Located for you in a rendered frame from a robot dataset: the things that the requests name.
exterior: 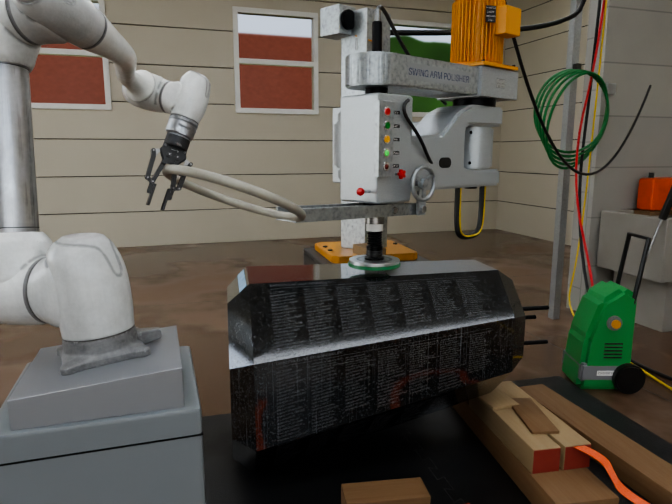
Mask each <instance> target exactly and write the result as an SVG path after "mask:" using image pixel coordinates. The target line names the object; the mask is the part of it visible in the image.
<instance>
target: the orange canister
mask: <svg viewBox="0 0 672 504"><path fill-rule="evenodd" d="M671 186H672V177H654V173H649V176H648V177H643V178H640V180H639V187H638V197H637V208H638V209H635V210H634V214H641V215H649V216H654V215H660V212H661V210H662V207H663V205H664V203H665V200H666V198H667V196H668V193H669V191H670V188H671ZM639 209H640V210H639Z"/></svg>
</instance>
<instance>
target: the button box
mask: <svg viewBox="0 0 672 504"><path fill-rule="evenodd" d="M385 107H389V108H390V110H391V113H390V115H389V116H385V114H384V108H385ZM385 121H389V122H390V129H389V130H385V129H384V122H385ZM386 134H388V135H389V136H390V142H389V143H388V144H385V143H384V140H383V138H384V136H385V135H386ZM393 134H394V101H386V100H375V123H374V177H392V176H393ZM385 148H388V149H389V150H390V155H389V157H387V158H386V157H384V155H383V151H384V149H385ZM384 162H388V163H389V165H390V168H389V170H388V171H384V169H383V164H384Z"/></svg>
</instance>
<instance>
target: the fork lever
mask: <svg viewBox="0 0 672 504"><path fill-rule="evenodd" d="M298 206H299V207H301V208H302V209H303V210H304V211H305V213H306V218H305V219H304V220H303V221H298V222H295V221H289V220H284V219H276V220H282V221H288V222H294V223H304V222H318V221H333V220H347V219H361V218H376V217H390V216H405V215H416V203H404V202H397V203H387V204H383V205H363V203H344V204H321V205H298ZM276 211H283V212H289V211H288V210H286V209H283V208H281V207H279V206H276ZM289 213H291V212H289Z"/></svg>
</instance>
